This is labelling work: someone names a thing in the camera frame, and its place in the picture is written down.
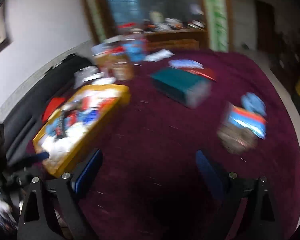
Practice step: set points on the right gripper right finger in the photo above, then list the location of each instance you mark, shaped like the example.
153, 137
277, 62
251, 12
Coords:
245, 206

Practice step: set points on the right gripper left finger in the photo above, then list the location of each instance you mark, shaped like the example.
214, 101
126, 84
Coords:
38, 219

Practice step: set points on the bag of coloured rings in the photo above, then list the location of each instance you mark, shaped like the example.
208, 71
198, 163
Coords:
246, 119

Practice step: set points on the black sofa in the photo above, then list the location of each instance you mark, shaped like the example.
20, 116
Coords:
25, 119

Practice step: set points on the gold cardboard tray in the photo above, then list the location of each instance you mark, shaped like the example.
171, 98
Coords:
72, 130

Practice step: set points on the purple velvet tablecloth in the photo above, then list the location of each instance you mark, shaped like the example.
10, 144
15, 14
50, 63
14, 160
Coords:
149, 186

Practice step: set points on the red paper bag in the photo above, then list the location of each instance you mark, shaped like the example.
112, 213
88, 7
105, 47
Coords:
51, 107

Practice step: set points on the light blue knitted cloth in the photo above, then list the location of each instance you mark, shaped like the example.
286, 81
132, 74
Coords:
251, 102

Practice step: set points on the clear plastic bag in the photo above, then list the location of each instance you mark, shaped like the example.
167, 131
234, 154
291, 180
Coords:
86, 74

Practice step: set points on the teal tissue box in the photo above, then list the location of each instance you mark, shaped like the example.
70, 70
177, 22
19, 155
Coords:
186, 88

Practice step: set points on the dark red packet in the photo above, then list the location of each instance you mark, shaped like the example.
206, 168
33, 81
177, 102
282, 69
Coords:
206, 73

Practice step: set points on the brown label snack jar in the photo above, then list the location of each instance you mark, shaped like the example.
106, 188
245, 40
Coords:
114, 62

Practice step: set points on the blue white flat packet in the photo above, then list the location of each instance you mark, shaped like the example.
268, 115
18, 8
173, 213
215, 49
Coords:
184, 63

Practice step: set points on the blue label plastic jar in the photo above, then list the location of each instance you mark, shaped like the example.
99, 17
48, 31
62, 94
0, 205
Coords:
134, 45

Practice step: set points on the white paper strip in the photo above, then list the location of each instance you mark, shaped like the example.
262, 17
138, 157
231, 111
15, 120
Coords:
159, 55

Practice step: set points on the wooden cabinet counter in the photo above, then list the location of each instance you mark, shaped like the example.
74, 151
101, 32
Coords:
184, 39

